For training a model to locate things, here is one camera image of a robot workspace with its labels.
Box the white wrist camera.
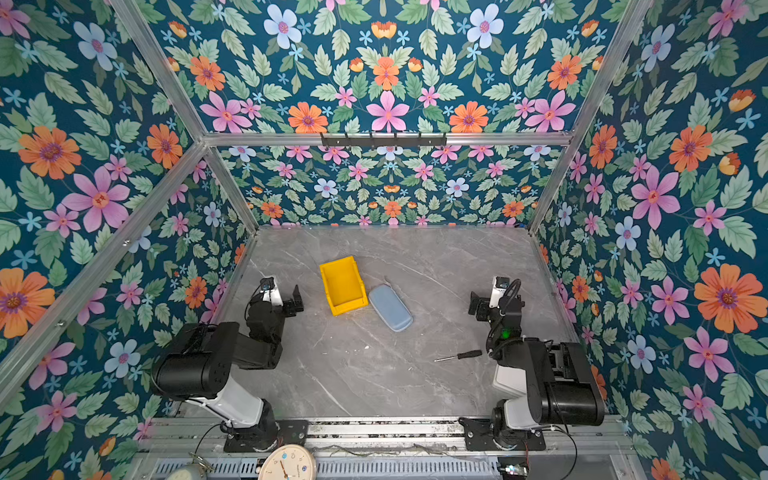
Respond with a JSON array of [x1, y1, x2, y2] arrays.
[[489, 276, 511, 308], [257, 277, 283, 307]]

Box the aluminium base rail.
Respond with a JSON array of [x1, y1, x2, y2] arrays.
[[138, 416, 635, 457]]

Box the black handled screwdriver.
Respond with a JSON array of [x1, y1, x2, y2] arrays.
[[434, 350, 483, 363]]

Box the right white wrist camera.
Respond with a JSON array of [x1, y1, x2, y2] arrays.
[[489, 276, 511, 308]]

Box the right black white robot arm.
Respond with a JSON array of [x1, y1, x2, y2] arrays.
[[455, 276, 606, 451]]

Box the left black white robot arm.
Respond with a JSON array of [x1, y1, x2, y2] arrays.
[[151, 277, 309, 453]]

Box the round white clock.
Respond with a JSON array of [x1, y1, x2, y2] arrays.
[[258, 444, 317, 480]]

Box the yellow plastic bin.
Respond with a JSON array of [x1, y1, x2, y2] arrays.
[[319, 256, 369, 316]]

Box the blue grey glasses case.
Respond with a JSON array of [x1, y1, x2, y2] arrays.
[[368, 284, 413, 333]]

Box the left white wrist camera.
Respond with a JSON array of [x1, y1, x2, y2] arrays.
[[257, 277, 283, 307]]

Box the black hook rail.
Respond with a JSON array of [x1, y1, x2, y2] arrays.
[[320, 133, 448, 148]]

